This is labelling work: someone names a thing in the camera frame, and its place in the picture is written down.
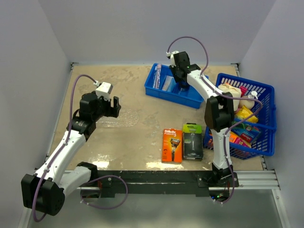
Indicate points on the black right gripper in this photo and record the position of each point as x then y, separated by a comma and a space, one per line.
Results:
178, 79

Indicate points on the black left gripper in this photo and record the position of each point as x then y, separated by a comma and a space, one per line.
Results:
112, 111

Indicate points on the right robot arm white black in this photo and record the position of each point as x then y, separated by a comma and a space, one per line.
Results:
219, 111

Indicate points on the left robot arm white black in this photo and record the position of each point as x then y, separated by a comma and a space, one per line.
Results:
46, 190

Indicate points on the white toothpaste tube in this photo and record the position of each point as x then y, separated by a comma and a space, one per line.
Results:
166, 83

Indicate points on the light blue toothpaste tube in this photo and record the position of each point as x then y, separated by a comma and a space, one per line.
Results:
171, 85

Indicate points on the pink wrapped toothbrush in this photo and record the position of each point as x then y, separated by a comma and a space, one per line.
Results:
157, 75

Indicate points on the blue plastic divided bin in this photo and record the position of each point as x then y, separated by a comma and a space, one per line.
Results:
193, 99

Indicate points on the beige wrapped roll package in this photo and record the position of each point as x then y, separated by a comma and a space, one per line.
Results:
236, 93

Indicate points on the pink packet in basket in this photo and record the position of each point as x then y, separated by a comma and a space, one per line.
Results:
243, 91

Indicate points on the orange Gillette Fusion5 razor box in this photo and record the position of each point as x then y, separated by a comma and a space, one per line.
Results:
172, 146

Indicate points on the green black Gillette razor box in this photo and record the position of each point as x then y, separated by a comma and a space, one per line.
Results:
192, 142

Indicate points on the yellow snack packet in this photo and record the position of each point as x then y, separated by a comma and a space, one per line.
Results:
244, 113

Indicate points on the lotion pump bottle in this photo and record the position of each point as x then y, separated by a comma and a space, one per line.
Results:
249, 104

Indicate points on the orange box in basket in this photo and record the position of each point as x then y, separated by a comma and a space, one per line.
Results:
233, 139

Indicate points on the blue plastic shopping basket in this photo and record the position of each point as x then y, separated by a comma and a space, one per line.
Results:
265, 143

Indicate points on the red blue packet in basket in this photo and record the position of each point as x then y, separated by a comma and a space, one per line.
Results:
247, 132

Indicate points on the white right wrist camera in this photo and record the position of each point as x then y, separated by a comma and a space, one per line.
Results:
170, 56

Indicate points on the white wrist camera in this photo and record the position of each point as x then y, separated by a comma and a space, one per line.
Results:
103, 90
170, 56

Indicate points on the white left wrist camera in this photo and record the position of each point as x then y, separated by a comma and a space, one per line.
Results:
103, 90

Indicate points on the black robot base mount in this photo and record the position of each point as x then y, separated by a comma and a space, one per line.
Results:
198, 183

